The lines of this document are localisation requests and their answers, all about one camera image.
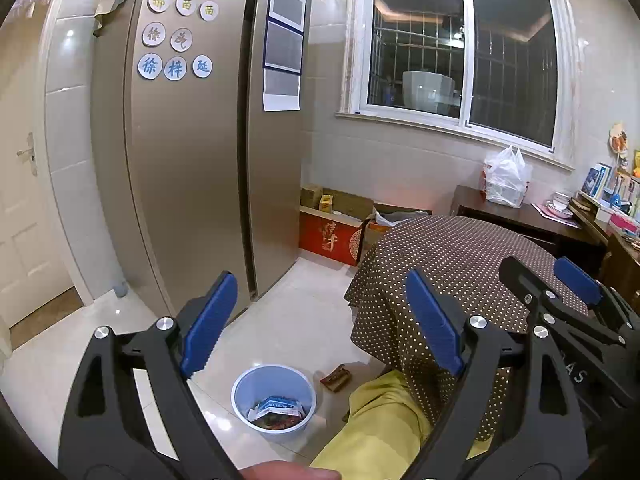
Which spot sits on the crumpled white plastic liner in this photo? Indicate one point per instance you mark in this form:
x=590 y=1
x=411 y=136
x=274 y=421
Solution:
x=395 y=217

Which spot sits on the brown printed cardboard box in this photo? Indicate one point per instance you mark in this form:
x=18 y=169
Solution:
x=372 y=235

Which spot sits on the group of round character magnets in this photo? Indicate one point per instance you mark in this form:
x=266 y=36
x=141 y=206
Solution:
x=175 y=67

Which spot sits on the person's left hand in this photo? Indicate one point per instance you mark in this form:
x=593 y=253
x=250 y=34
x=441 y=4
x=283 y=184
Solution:
x=290 y=474

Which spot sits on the white panel door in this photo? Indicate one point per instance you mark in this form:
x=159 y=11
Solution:
x=25 y=250

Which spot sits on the small yellow box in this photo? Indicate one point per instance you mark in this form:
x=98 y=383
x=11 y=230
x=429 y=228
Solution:
x=327 y=204

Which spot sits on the red cardboard box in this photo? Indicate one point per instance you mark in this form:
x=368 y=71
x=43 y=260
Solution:
x=327 y=240

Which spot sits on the white-framed sliding window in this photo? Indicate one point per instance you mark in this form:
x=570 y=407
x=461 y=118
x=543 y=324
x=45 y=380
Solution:
x=420 y=20

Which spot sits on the wooden shelf unit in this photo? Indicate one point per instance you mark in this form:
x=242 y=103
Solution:
x=617 y=260

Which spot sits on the light blue plastic basin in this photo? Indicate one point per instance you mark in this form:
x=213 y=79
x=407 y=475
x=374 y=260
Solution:
x=270 y=385

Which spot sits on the grey pipe stub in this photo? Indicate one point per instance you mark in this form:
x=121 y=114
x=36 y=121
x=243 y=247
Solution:
x=120 y=290

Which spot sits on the red food packet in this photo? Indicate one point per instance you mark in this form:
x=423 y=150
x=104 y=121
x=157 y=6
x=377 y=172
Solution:
x=280 y=422

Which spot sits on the grey double-door refrigerator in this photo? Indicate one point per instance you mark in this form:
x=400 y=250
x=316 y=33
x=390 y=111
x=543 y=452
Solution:
x=190 y=185

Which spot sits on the orange wall decoration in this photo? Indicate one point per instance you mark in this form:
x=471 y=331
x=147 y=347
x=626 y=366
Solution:
x=619 y=137

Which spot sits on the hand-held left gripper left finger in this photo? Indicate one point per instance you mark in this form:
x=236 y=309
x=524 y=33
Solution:
x=210 y=320

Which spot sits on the pink magazine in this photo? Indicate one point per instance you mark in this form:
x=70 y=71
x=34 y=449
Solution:
x=542 y=210

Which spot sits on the brown polka-dot tablecloth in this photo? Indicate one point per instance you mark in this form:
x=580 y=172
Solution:
x=450 y=260

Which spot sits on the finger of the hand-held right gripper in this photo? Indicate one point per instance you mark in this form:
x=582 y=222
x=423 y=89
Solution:
x=577 y=280
x=520 y=275

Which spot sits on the blue and white picture box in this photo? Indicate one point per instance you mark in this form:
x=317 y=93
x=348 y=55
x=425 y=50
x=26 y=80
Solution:
x=592 y=180

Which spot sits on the dark wooden cabinet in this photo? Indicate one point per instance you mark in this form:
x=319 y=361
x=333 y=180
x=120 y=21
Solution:
x=470 y=200

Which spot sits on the white tub outside window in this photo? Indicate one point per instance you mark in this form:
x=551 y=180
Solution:
x=425 y=90

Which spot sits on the red snack wrapper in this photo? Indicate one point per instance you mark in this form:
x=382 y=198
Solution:
x=336 y=379

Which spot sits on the white paper sheet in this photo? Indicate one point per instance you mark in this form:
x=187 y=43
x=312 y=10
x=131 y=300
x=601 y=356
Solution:
x=281 y=102

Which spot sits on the white plastic bag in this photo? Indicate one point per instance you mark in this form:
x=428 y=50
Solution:
x=505 y=180

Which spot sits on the blue-bordered printed sheet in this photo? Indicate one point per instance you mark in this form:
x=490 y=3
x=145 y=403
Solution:
x=284 y=47
x=287 y=5

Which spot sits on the person's yellow-green trouser leg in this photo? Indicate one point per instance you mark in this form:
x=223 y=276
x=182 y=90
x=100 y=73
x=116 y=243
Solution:
x=380 y=435

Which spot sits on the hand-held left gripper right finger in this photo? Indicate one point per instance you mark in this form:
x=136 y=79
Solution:
x=432 y=320

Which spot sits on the white bowl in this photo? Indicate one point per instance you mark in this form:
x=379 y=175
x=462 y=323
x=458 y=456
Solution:
x=559 y=202

